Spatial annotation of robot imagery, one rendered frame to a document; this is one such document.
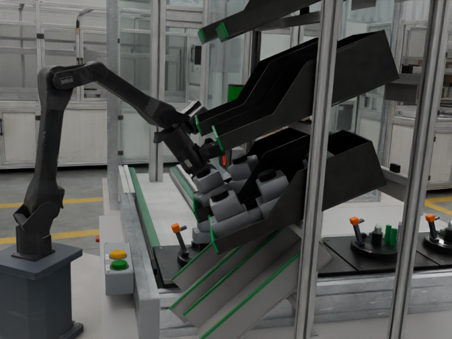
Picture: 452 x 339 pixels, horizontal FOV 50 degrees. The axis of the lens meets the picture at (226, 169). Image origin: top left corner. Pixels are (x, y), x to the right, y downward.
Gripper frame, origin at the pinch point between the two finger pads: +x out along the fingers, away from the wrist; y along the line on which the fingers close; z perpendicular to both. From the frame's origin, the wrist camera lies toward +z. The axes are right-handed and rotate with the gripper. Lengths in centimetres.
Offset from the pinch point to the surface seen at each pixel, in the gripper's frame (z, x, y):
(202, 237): -9.5, 9.2, -2.3
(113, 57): 2, -36, 82
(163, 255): -21.1, 9.5, 4.5
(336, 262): 14.3, 36.8, -6.4
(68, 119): -80, 2, 528
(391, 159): 219, 276, 433
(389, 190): 23, 5, -45
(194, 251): -13.9, 12.5, 1.3
